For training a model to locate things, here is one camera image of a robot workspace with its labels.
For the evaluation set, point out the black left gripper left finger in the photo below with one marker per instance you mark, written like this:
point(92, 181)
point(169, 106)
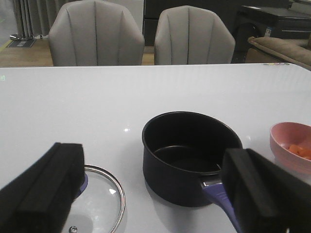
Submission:
point(39, 199)

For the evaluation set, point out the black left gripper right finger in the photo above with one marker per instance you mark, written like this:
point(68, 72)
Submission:
point(265, 197)

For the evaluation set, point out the orange ham pieces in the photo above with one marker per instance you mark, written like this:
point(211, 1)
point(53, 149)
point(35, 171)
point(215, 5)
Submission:
point(300, 151)

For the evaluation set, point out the glass lid with blue knob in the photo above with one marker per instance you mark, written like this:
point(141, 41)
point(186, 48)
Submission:
point(100, 206)

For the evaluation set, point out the pink bowl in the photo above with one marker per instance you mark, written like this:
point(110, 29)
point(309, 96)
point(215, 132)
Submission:
point(290, 143)

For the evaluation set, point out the dark blue saucepan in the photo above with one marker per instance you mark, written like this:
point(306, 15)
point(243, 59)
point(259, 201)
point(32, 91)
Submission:
point(183, 159)

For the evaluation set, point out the left grey upholstered chair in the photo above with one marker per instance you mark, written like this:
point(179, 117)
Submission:
point(95, 33)

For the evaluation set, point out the grey upholstered chair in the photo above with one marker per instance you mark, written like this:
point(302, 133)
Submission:
point(214, 45)
point(95, 33)

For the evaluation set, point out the right grey upholstered chair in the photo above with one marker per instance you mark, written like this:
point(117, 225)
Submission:
point(214, 45)

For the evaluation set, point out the grey curtain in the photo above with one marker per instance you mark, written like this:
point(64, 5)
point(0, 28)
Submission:
point(43, 14)

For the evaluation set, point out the dark sideboard counter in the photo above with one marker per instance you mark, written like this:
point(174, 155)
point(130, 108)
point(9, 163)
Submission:
point(183, 15)

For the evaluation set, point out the chrome stanchion post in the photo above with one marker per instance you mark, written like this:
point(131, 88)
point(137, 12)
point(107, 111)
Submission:
point(23, 20)

